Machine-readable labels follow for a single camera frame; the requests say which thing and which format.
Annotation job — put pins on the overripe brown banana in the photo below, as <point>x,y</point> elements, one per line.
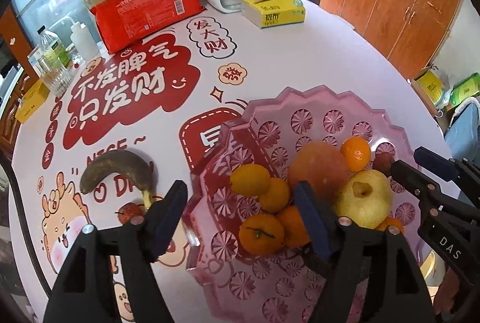
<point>124,162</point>

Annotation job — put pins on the kitchen counter cabinet left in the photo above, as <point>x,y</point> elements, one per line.
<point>13,87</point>

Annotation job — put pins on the yellow pear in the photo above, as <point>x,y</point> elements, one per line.
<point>366,199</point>

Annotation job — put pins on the small yellow orange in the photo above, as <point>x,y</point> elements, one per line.
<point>250,180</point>
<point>276,197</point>

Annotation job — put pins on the dark avocado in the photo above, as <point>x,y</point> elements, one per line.
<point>325,267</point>

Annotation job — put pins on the yellow tissue box right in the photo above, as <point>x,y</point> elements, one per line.
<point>273,13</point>

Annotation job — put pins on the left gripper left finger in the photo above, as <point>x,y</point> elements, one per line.
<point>84,288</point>

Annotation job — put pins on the white squeeze bottle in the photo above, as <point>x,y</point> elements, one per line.
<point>84,42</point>

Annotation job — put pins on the blue sofa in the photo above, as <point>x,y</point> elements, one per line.
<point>462,135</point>

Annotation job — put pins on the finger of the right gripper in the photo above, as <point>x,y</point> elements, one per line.
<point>462,172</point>
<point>415,182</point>

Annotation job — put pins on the clear plastic bottle green label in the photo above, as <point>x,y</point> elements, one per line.
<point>52,47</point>

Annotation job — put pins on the cardboard box on floor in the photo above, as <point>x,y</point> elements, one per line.
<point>432,85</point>

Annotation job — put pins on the yellow box left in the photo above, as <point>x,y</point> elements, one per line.
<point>31,101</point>

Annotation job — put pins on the red date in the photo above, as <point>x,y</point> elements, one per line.
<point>128,211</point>
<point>383,162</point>

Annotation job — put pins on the red apple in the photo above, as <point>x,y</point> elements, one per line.
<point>321,165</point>

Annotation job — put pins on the clear drinking glass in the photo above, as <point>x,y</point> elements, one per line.
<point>54,74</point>

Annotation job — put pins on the large orange front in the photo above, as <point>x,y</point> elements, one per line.
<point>356,153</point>

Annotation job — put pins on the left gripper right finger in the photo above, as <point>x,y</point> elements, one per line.
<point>396,290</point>

